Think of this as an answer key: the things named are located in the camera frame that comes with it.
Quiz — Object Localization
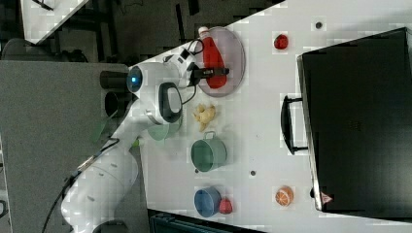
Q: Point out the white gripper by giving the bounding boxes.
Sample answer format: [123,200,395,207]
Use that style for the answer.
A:
[163,49,229,87]

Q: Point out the black cylinder lower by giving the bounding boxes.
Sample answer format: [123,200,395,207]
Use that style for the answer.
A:
[104,91,133,117]

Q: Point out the dark crate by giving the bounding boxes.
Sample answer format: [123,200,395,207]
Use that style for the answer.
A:
[150,214,257,233]

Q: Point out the yellow toy food pieces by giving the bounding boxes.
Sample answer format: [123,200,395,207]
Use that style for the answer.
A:
[193,104,216,132]

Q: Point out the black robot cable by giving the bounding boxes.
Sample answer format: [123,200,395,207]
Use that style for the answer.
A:
[40,137,120,233]

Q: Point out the red toy strawberry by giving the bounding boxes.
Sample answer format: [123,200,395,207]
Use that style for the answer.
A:
[219,198,233,215]

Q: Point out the black cylinder upper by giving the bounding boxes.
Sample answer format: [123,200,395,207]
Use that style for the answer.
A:
[99,71,127,89]

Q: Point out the green metal pot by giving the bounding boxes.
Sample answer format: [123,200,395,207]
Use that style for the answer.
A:
[190,131,227,173]

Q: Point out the light green bowl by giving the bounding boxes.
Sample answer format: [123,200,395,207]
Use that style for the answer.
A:
[148,122,181,141]

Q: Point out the red toy tomato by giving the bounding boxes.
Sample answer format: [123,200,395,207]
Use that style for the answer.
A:
[274,34,289,50]

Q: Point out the grey round plate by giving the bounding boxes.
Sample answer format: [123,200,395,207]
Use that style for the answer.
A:
[195,26,246,97]

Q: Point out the black cylinder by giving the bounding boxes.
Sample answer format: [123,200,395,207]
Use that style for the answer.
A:
[104,91,133,117]
[99,71,127,89]

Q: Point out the orange slice toy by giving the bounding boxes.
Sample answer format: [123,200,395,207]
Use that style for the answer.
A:
[275,185,294,207]

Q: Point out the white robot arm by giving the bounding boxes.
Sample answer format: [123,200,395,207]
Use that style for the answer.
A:
[60,50,229,233]

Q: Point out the black oven with handle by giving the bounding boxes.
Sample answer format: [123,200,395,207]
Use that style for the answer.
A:
[296,27,412,222]

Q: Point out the red ketchup bottle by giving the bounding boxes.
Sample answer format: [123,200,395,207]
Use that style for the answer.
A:
[198,26,227,89]

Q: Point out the blue cup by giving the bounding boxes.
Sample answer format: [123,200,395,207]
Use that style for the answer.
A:
[193,186,222,217]

